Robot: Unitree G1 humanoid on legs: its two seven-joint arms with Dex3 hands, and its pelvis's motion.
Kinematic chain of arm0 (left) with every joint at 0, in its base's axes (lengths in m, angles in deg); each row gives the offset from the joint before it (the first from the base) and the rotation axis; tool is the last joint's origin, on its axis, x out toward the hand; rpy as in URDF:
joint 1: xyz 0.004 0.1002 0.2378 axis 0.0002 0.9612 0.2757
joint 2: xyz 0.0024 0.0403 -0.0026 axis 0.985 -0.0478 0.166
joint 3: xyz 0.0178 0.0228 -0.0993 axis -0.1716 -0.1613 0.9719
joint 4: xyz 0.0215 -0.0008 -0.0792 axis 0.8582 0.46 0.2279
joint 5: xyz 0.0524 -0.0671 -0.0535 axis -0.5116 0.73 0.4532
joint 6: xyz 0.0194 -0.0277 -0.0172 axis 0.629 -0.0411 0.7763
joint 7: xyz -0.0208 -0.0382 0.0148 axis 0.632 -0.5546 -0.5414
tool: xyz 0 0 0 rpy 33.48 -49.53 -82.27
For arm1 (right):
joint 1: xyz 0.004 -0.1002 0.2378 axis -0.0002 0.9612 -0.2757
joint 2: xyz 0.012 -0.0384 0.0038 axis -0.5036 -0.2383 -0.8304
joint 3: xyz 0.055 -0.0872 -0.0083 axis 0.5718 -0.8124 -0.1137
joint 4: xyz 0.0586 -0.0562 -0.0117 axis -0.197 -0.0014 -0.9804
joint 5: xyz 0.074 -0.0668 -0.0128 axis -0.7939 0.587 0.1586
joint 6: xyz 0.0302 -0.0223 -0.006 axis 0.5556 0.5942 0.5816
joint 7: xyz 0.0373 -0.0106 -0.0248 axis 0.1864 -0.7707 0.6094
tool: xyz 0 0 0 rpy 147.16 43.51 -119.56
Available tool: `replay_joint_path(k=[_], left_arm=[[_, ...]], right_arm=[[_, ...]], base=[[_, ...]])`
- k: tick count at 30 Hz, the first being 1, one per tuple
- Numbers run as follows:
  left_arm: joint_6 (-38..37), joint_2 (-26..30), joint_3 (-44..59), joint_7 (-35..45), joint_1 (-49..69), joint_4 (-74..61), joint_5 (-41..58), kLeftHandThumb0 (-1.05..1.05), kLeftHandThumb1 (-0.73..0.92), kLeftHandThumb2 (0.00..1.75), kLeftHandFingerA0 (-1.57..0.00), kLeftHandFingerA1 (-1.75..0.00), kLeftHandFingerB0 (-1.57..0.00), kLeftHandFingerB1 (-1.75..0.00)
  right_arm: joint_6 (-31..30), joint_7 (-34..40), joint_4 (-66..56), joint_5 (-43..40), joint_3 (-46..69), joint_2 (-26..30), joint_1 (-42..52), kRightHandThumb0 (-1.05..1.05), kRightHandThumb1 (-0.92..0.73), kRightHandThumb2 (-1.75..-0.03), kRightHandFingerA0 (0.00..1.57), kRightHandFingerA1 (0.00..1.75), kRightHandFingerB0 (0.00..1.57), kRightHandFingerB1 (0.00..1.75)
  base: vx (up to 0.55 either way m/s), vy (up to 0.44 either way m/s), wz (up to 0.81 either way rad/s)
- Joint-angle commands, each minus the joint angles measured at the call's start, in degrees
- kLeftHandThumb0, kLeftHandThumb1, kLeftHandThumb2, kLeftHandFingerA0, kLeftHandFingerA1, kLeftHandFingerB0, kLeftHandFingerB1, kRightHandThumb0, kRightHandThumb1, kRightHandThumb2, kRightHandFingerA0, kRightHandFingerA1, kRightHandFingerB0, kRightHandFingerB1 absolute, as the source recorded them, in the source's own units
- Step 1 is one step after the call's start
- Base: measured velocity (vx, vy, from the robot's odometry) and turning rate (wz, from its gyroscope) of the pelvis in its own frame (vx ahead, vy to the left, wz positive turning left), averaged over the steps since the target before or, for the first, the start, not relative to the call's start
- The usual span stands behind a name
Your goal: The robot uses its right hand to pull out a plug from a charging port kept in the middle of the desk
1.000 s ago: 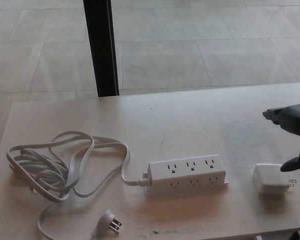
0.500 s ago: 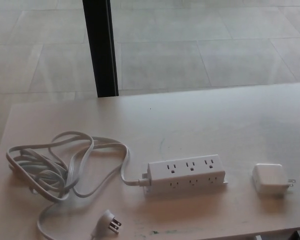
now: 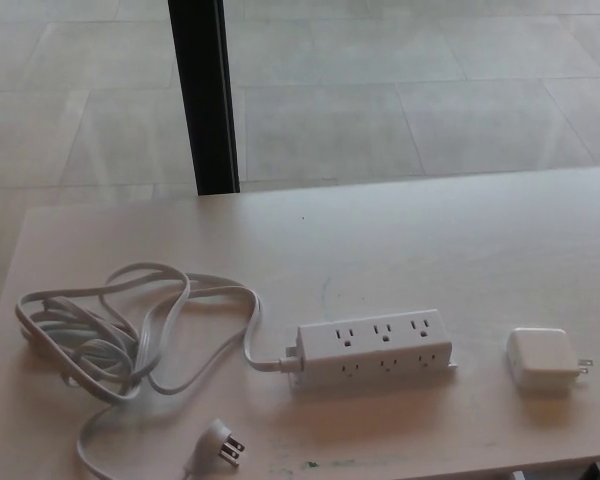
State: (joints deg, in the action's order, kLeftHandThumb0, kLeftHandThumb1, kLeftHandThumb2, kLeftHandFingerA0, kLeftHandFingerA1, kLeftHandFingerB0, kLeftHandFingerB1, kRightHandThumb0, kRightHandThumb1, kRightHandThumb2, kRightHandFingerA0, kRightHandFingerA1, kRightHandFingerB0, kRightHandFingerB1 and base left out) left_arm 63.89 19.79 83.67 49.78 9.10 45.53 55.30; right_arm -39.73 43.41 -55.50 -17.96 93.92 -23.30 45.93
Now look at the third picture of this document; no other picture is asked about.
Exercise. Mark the white power strip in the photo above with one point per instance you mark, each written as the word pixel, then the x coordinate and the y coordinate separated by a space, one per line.
pixel 375 350

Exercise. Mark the black vertical post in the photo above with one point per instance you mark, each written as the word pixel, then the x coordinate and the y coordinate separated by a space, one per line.
pixel 205 100

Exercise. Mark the white square charger adapter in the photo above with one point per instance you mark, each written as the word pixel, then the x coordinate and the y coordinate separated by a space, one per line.
pixel 540 362

